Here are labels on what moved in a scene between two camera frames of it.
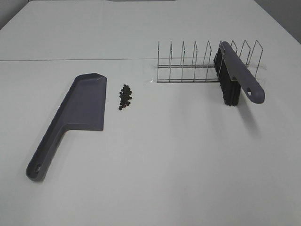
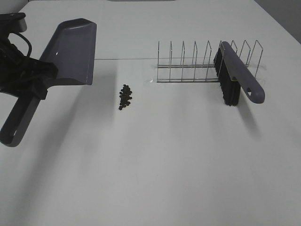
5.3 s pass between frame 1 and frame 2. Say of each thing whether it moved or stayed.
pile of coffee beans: stayed
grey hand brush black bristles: stayed
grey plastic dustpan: moved
